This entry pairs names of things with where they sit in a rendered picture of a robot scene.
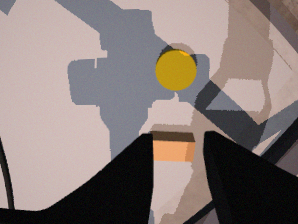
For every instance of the black rope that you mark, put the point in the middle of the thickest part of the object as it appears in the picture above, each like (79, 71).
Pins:
(6, 178)

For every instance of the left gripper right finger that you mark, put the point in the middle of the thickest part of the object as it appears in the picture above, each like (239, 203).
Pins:
(246, 188)

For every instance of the small orange block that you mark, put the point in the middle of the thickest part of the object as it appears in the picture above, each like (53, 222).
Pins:
(173, 146)

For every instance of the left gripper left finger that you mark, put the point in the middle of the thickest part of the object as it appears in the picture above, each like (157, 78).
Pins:
(120, 193)

